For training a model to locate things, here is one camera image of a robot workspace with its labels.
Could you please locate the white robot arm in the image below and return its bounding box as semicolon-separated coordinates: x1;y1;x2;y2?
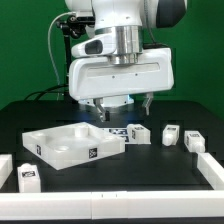
65;0;187;120

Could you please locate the white U-shaped fence frame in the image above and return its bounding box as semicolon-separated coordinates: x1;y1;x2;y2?
0;153;224;220

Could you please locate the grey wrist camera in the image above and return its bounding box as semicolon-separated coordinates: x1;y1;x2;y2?
71;34;116;58

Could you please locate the black camera stand with cable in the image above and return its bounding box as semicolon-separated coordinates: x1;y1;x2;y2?
24;12;95;101

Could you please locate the white sheet with fiducial tags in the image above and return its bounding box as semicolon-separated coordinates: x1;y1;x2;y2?
104;128;129;144

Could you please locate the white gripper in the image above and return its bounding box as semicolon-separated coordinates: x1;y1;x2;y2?
69;48;174;122

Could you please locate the white square table top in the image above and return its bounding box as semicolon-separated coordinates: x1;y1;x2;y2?
22;122;125;170

